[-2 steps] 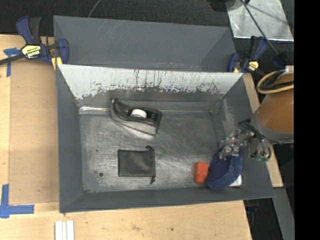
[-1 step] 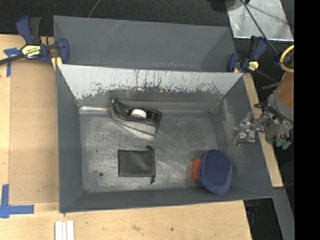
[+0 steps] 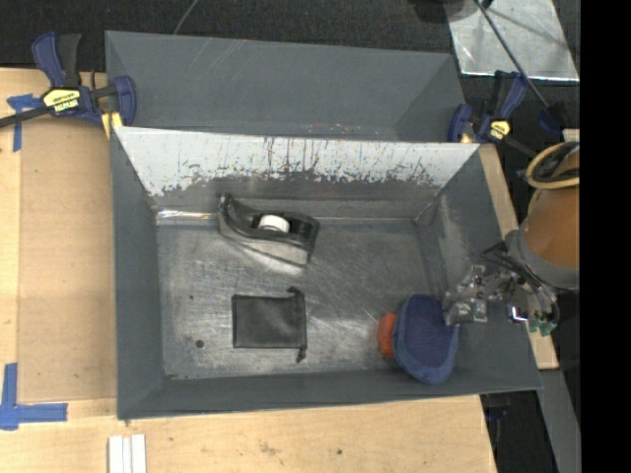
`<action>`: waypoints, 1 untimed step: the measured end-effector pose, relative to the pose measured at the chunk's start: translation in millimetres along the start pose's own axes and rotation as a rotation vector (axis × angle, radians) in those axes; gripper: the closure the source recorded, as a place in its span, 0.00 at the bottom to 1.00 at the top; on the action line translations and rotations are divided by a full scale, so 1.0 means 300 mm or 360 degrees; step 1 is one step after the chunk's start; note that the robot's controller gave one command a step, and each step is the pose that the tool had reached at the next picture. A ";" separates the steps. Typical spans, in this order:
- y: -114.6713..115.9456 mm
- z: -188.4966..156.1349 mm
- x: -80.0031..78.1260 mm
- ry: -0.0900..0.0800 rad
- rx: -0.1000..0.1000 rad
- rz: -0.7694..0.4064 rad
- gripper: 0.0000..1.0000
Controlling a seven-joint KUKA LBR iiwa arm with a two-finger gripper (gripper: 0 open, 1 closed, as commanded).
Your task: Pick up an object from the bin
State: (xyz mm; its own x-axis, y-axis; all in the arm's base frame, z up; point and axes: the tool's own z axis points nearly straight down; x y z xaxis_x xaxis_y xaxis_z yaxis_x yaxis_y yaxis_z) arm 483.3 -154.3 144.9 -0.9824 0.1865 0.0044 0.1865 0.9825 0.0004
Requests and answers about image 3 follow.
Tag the orange round thing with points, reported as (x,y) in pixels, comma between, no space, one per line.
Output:
(386,335)

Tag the blue fabric pad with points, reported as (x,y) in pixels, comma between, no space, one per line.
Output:
(424,340)

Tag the grey metal bin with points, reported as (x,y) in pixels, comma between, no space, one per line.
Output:
(276,91)

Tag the black cloth pouch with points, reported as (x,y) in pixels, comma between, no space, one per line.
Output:
(268,320)

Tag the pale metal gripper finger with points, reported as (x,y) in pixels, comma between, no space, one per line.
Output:
(466,312)
(472,280)

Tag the black tape dispenser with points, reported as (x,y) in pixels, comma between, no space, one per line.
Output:
(276,237)

